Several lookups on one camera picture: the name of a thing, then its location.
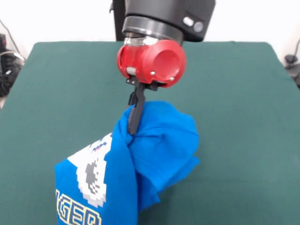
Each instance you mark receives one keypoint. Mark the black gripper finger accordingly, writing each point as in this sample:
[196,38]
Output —
[137,110]
[131,98]

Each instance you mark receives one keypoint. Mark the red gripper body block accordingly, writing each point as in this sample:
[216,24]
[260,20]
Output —
[159,63]

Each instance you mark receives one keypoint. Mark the blue printed t-shirt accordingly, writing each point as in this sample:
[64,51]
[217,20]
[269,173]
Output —
[164,145]

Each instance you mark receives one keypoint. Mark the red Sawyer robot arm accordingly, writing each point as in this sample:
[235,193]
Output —
[168,18]

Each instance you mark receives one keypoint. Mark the dark green table cloth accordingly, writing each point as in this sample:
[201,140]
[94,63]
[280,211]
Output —
[246,140]

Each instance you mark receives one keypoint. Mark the dark stand base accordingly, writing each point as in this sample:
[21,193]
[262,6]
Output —
[8,70]
[290,58]

